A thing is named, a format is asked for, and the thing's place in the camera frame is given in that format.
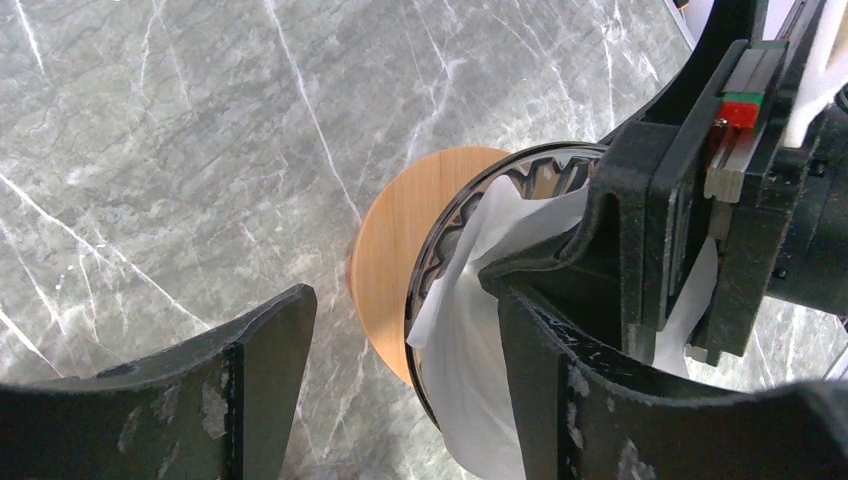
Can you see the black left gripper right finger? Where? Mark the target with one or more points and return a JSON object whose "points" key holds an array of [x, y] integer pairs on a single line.
{"points": [[583, 410]]}

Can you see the white paper coffee filter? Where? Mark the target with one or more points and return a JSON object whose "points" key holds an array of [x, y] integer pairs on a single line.
{"points": [[458, 335]]}

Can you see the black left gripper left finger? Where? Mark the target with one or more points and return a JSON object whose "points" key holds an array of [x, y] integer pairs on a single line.
{"points": [[219, 405]]}

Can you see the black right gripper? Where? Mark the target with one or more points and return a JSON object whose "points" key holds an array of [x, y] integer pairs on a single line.
{"points": [[775, 182]]}

